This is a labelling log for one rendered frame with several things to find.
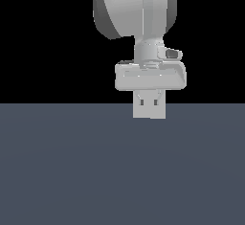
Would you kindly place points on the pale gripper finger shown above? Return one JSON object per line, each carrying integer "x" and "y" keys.
{"x": 141, "y": 109}
{"x": 158, "y": 109}

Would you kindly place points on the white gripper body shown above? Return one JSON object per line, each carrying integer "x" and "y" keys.
{"x": 150, "y": 78}

